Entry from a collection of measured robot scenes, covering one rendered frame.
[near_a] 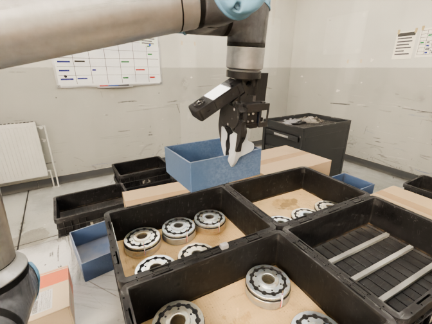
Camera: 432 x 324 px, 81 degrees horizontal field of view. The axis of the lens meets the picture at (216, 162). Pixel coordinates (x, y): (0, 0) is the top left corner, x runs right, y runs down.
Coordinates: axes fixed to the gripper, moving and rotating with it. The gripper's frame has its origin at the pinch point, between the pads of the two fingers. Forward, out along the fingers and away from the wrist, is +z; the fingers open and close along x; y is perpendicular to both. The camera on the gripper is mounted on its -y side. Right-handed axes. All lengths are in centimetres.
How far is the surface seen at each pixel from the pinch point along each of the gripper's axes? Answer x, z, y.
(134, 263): 8.8, 29.8, -22.1
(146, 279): -7.8, 18.3, -22.5
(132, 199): 39, 30, -15
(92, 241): 42, 46, -31
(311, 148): 79, 47, 131
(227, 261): -9.1, 21.1, -4.3
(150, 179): 126, 72, 15
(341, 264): -18.9, 27.4, 26.2
